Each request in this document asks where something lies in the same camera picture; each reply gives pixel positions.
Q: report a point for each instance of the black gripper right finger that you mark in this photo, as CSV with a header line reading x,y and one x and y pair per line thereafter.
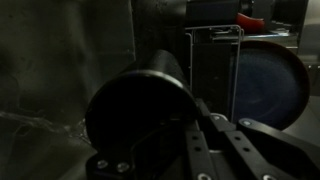
x,y
246,150

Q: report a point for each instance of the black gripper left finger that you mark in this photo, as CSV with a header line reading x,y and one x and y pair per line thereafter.
x,y
110,166

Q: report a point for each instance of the black cylindrical cup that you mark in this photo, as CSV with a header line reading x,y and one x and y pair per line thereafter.
x,y
143,106

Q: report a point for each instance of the dark blue plate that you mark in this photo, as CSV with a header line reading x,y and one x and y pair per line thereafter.
x,y
270,85

